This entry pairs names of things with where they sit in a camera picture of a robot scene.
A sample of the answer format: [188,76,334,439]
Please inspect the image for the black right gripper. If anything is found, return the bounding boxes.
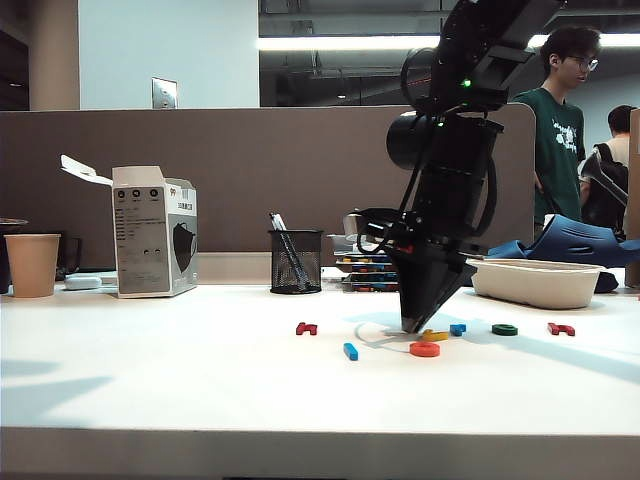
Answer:
[387,166,490,335]

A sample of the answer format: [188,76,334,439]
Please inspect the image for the flat magnet letter case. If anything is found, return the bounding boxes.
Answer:
[341,282,402,295]
[344,273,400,285]
[335,263,399,275]
[335,254,396,266]

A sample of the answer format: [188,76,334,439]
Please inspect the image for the navy blue cloth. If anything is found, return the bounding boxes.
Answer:
[487,240,621,295]

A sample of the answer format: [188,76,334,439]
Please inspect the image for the beige oval tray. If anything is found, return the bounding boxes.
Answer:
[464,258,606,310]

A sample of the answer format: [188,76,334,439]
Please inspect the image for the stacked clear magnet cases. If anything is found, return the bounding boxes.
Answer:
[326,232,401,257]

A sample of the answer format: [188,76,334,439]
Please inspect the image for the black mesh pen holder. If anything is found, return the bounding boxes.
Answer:
[268,229,325,296]

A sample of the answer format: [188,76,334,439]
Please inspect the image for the blue foam clog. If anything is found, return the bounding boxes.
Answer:
[527,214,640,269]

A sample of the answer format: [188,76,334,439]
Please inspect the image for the pen in holder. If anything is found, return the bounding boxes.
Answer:
[269,212,310,292]

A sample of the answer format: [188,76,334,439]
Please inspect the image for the person in green shirt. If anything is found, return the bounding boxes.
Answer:
[509,25,601,236]

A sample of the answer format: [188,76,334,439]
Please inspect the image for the brown desk partition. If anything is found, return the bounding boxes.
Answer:
[0,102,537,274]

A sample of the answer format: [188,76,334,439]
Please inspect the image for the person with black backpack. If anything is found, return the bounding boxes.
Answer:
[579,104,640,236]

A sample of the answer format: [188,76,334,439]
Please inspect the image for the ceiling light strip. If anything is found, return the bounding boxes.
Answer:
[258,32,640,51]

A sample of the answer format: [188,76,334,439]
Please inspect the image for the open face mask box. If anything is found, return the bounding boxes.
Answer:
[59,154,199,299]

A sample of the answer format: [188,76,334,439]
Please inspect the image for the small white device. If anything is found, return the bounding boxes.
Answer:
[63,275,105,291]

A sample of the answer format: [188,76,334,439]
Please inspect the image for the brown paper cup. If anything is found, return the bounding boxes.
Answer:
[4,233,63,299]

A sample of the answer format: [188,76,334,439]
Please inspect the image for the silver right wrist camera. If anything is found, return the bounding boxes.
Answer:
[343,211,374,241]

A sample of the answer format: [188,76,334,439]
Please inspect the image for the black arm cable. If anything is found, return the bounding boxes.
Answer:
[355,112,500,257]

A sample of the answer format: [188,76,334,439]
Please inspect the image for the metal wall plate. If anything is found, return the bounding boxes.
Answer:
[151,76,180,110]

